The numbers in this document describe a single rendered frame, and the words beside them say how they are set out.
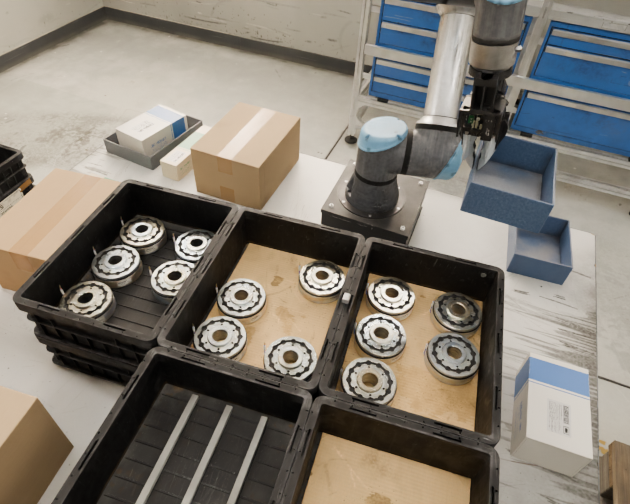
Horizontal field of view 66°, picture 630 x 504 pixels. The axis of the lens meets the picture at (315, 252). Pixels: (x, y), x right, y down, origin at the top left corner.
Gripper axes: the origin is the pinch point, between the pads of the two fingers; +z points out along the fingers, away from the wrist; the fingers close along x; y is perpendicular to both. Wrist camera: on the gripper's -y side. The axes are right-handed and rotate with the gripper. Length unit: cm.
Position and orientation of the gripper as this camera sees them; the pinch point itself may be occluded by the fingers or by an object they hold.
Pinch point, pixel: (476, 160)
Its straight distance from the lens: 103.5
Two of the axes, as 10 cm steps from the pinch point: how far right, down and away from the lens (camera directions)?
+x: 9.1, 2.2, -3.5
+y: -4.1, 6.4, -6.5
